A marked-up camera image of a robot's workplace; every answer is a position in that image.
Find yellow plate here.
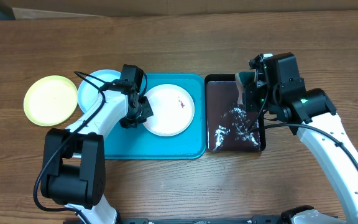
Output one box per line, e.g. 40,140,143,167
23,75,78,126

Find brown cardboard backboard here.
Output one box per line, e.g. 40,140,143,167
4,0,358,16

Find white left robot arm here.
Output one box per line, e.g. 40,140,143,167
33,80,152,223

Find light blue plate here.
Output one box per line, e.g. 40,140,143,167
78,69,121,113

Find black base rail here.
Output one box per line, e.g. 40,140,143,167
62,214,340,224

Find green sponge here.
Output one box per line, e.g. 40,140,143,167
235,70,256,106

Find teal plastic tray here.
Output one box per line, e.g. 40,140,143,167
104,73,207,159

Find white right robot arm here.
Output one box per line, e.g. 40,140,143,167
235,52,358,223

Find black water tray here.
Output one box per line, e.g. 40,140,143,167
204,74,266,152

